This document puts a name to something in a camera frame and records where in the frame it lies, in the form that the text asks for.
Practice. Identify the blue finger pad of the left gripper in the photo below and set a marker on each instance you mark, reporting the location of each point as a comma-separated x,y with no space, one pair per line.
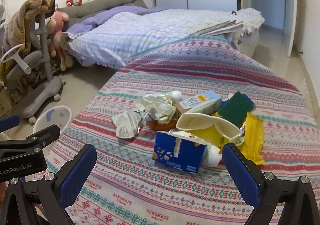
9,122

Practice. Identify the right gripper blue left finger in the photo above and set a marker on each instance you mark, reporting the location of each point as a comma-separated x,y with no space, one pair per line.
45,201

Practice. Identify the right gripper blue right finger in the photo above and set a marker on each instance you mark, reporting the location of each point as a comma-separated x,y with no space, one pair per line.
264,191

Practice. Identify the yellow snack wrapper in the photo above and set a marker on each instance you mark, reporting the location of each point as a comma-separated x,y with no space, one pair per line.
252,146

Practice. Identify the yellow crushed paper cup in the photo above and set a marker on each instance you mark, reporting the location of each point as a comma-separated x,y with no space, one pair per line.
214,130

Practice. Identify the blue snack box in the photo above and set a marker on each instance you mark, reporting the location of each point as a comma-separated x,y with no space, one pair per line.
180,152

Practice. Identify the light blue milk carton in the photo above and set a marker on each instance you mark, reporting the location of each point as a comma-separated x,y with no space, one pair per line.
207,102

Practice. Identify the white paper wrapper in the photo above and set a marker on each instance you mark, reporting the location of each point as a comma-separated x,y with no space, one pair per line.
127,124

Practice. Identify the orange peel scrap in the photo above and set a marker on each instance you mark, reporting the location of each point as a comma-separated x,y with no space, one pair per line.
156,126

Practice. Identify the pale green paper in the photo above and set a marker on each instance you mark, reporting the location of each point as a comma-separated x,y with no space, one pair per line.
159,107

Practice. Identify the white trash bin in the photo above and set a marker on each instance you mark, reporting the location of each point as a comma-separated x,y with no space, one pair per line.
58,115

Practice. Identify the green yellow scrub sponge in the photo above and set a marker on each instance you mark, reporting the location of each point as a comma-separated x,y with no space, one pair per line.
235,109

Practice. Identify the brown fuzzy blanket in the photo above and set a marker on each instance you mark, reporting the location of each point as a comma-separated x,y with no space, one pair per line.
18,31

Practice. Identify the pink plush monkey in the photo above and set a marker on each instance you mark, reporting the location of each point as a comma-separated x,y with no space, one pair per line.
54,28

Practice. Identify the grey bed headboard cushion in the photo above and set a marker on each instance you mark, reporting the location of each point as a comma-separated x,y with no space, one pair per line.
93,6

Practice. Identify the purple bed sheet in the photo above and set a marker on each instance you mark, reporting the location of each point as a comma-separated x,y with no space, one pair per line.
101,17

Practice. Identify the blue checked quilt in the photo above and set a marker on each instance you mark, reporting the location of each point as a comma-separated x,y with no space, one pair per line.
126,34

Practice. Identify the red white plush toy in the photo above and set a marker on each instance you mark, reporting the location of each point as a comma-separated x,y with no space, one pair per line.
71,3

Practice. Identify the white door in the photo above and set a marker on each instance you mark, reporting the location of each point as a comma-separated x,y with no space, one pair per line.
291,7

